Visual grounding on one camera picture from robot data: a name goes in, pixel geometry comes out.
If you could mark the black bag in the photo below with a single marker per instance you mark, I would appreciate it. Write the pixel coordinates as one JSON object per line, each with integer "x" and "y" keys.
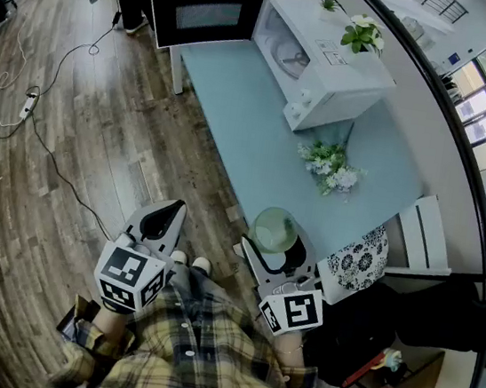
{"x": 432, "y": 318}

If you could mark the person's left forearm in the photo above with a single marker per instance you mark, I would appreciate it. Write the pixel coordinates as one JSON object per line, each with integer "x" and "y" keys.
{"x": 110, "y": 324}

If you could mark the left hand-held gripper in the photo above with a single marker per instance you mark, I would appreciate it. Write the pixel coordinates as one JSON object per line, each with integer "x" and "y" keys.
{"x": 120, "y": 268}

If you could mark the white chair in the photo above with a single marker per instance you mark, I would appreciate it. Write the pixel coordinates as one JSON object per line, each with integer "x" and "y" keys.
{"x": 425, "y": 236}

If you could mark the person's white left shoe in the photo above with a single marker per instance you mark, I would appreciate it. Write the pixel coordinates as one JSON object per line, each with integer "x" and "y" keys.
{"x": 178, "y": 256}

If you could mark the grey jeans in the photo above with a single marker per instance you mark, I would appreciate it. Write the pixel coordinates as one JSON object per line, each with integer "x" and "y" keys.
{"x": 199, "y": 283}

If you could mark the white microwave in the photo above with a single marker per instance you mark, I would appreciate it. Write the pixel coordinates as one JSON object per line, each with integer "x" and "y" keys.
{"x": 344, "y": 82}

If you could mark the person's white shoe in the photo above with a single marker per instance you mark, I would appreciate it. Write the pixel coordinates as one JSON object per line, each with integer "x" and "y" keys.
{"x": 202, "y": 263}
{"x": 178, "y": 256}

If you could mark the yellow plaid shirt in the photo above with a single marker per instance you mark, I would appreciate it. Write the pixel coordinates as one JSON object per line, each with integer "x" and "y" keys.
{"x": 201, "y": 362}

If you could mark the white artificial flower bouquet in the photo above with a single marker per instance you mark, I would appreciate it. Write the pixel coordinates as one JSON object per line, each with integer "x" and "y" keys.
{"x": 329, "y": 167}

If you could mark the white power strip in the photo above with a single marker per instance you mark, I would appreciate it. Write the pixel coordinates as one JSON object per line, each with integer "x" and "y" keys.
{"x": 27, "y": 107}

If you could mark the black partition rail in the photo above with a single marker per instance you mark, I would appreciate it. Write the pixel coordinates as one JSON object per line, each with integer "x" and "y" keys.
{"x": 465, "y": 143}

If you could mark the person's white right shoe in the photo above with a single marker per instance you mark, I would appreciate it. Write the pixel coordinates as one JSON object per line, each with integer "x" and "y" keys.
{"x": 202, "y": 263}

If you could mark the small spiky potted plant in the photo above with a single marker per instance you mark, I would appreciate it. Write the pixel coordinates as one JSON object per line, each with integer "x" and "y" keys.
{"x": 329, "y": 3}

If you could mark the white-flowered potted plant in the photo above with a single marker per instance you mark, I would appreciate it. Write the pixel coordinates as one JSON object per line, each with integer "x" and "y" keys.
{"x": 361, "y": 35}

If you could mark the white table leg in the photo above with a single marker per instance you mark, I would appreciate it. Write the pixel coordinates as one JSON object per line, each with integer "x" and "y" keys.
{"x": 177, "y": 72}

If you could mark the person's right forearm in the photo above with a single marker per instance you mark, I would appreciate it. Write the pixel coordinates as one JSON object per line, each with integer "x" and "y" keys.
{"x": 289, "y": 358}

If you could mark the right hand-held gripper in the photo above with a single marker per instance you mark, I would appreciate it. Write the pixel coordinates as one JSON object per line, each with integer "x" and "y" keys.
{"x": 298, "y": 308}

